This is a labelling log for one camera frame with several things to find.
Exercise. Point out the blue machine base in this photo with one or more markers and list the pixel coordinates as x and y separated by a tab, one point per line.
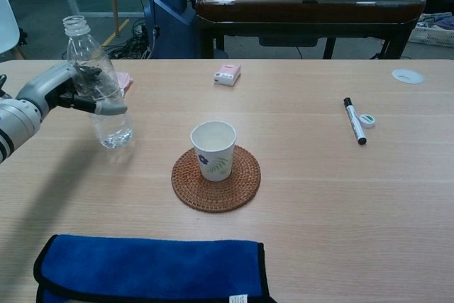
166	8

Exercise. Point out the white marker with black cap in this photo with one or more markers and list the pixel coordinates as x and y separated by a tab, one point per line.
354	120

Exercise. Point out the white plastic basket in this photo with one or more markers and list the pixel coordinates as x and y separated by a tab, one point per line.
431	35

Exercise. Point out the blue cloth with black trim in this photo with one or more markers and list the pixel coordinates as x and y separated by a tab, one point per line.
149	271

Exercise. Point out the round woven brown coaster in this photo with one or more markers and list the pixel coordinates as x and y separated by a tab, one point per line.
216	194

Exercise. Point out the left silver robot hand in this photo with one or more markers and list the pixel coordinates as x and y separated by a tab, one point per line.
46	83

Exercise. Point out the pink wet wipes pack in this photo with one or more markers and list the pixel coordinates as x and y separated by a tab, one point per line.
126	81

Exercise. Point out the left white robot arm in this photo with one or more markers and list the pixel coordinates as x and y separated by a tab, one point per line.
16	125

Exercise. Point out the small pink tissue pack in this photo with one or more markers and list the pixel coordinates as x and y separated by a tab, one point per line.
227	75

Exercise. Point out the small green white round cap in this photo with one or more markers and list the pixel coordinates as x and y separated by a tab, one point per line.
367	121

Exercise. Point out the white paper cup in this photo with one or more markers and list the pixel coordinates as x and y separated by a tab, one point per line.
214	161

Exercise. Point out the white chair with wooden legs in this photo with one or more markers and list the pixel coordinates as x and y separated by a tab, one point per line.
7	22

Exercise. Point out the dark brown mahjong table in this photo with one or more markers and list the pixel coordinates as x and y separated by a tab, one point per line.
305	10

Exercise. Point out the clear plastic bottle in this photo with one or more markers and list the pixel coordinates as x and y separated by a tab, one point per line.
110	129

